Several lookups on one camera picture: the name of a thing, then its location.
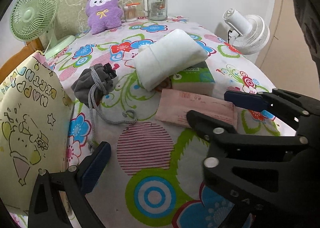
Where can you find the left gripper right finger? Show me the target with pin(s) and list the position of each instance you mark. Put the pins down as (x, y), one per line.
(273, 178)

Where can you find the pink tissue pack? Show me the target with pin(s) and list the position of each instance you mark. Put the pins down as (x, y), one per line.
(175, 104)

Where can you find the grey drawstring pouch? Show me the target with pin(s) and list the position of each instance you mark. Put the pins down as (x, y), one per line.
(94, 83)

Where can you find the white towel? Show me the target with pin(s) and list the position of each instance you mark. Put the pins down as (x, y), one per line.
(172, 53)

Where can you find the yellow fabric storage box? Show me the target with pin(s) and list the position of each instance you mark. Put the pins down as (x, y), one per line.
(35, 117)

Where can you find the floral tablecloth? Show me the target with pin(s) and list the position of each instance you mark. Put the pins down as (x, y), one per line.
(154, 176)

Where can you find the green tissue pack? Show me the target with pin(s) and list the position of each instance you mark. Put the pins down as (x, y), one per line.
(195, 79)

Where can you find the white floor fan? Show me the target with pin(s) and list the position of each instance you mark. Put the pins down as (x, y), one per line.
(248, 34)

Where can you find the wooden bed headboard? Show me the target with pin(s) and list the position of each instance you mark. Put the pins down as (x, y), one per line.
(32, 48)

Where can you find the green desk fan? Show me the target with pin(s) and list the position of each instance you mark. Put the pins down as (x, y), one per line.
(30, 19)

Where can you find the glass jar green lid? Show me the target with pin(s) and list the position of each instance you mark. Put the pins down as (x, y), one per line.
(156, 10)

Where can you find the purple plush toy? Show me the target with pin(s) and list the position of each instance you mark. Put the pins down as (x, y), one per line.
(103, 15)

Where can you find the toothpick holder orange lid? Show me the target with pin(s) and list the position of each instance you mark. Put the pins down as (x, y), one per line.
(130, 12)

